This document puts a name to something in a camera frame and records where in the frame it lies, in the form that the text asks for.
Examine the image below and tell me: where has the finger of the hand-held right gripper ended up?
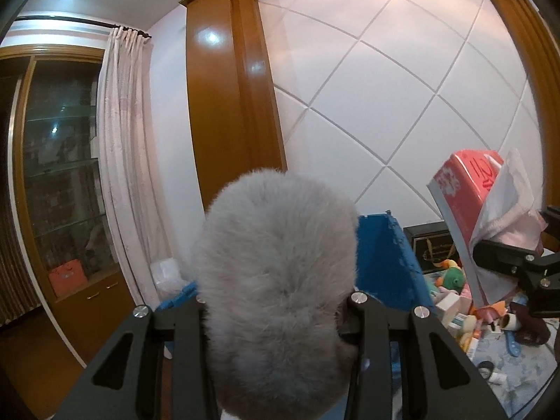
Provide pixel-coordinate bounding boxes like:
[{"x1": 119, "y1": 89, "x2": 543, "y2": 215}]
[
  {"x1": 539, "y1": 205, "x2": 560, "y2": 229},
  {"x1": 472, "y1": 238, "x2": 560, "y2": 317}
]

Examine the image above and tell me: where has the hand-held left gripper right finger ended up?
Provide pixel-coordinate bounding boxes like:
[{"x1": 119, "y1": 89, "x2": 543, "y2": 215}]
[{"x1": 345, "y1": 292, "x2": 509, "y2": 420}]

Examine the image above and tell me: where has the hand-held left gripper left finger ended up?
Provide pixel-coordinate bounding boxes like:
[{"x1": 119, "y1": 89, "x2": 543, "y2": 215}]
[{"x1": 52, "y1": 296, "x2": 220, "y2": 420}]

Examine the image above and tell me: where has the blue plastic storage crate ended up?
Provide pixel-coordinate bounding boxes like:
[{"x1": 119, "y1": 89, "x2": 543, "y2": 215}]
[{"x1": 154, "y1": 211, "x2": 435, "y2": 420}]

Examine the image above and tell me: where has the pink tissue pack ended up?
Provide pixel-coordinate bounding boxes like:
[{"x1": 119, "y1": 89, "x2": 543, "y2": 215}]
[{"x1": 426, "y1": 148, "x2": 547, "y2": 312}]

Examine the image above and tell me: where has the grey furry plush item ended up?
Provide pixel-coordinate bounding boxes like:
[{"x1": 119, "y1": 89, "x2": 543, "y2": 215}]
[{"x1": 191, "y1": 167, "x2": 362, "y2": 420}]

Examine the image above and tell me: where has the dark maroon cloth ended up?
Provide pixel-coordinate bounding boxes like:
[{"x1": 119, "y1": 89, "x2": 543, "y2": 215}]
[{"x1": 509, "y1": 301, "x2": 553, "y2": 347}]

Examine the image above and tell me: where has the clear plastic bag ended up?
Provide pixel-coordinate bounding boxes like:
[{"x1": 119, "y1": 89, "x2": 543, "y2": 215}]
[{"x1": 150, "y1": 257, "x2": 188, "y2": 309}]

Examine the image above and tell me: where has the blue plastic shoehorn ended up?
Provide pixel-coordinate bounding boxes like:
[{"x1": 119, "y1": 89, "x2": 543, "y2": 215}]
[{"x1": 502, "y1": 330, "x2": 524, "y2": 360}]

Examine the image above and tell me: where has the white cardboard box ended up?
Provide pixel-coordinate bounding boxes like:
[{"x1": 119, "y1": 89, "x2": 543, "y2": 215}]
[{"x1": 435, "y1": 292, "x2": 462, "y2": 326}]

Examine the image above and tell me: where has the green plush duck toy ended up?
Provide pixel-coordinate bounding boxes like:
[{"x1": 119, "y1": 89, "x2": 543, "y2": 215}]
[{"x1": 430, "y1": 259, "x2": 467, "y2": 299}]

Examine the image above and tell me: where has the black box with gold print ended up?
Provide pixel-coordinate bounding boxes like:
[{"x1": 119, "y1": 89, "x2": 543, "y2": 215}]
[{"x1": 403, "y1": 222, "x2": 461, "y2": 273}]

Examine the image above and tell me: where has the small white bottle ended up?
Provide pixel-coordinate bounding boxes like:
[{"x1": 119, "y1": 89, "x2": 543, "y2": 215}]
[{"x1": 478, "y1": 360, "x2": 509, "y2": 385}]

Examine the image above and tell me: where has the orange handbag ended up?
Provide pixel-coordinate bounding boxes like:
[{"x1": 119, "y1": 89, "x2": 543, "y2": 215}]
[{"x1": 48, "y1": 259, "x2": 87, "y2": 299}]

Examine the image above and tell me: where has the white curtain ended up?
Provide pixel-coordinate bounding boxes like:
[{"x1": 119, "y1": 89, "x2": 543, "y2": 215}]
[{"x1": 95, "y1": 25, "x2": 176, "y2": 311}]

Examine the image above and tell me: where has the brown striped curtain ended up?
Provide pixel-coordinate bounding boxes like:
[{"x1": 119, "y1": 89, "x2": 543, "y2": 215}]
[{"x1": 0, "y1": 210, "x2": 42, "y2": 328}]

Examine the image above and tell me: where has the wooden glass display cabinet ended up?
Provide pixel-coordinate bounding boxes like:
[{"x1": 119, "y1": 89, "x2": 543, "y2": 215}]
[{"x1": 0, "y1": 44, "x2": 138, "y2": 368}]

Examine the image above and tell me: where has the black curtain rod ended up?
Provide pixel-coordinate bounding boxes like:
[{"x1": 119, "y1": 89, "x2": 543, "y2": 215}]
[{"x1": 15, "y1": 15, "x2": 152, "y2": 39}]

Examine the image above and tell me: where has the glossy wooden wall frame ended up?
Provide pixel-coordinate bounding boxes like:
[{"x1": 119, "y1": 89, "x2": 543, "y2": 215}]
[{"x1": 180, "y1": 0, "x2": 560, "y2": 250}]

